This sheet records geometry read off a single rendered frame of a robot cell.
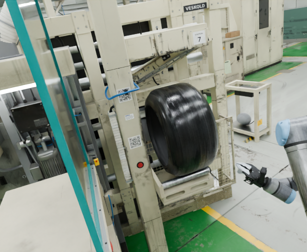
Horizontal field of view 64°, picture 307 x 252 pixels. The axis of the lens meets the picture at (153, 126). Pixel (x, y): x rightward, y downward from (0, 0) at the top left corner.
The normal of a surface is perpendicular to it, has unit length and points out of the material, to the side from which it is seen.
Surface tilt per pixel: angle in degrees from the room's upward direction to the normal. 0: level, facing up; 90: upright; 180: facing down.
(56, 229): 0
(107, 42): 90
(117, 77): 90
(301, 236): 0
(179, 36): 90
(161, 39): 90
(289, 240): 0
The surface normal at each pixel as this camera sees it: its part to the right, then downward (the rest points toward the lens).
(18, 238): -0.17, -0.91
